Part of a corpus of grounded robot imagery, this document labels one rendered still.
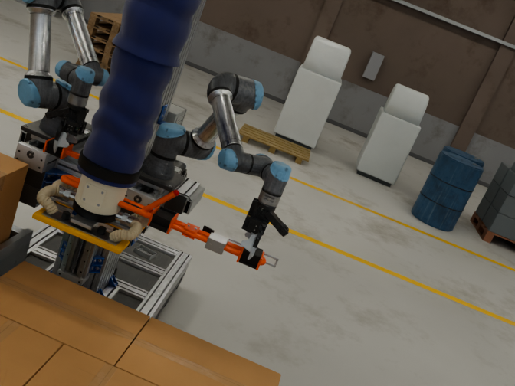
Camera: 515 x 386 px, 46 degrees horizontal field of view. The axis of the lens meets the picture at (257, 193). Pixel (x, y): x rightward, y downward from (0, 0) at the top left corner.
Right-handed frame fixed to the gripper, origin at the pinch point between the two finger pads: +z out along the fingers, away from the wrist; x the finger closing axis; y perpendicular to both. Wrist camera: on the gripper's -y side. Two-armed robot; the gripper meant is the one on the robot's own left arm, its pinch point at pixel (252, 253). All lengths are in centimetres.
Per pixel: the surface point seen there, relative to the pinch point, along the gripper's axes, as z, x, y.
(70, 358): 52, 27, 45
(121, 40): -56, 10, 67
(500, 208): 57, -598, -282
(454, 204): 68, -559, -215
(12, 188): 20, -14, 99
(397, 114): 3, -684, -120
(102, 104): -33, 7, 67
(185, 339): 52, -12, 12
